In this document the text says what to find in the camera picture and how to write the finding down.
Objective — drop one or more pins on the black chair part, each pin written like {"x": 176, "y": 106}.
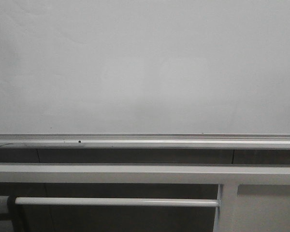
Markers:
{"x": 15, "y": 215}

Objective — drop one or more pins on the aluminium whiteboard tray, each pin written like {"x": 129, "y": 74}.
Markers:
{"x": 142, "y": 140}

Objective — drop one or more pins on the white round stand bar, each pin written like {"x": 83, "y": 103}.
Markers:
{"x": 117, "y": 202}

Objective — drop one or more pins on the large whiteboard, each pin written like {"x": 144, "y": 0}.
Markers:
{"x": 145, "y": 66}

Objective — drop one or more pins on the white stand upright post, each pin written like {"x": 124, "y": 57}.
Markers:
{"x": 224, "y": 215}

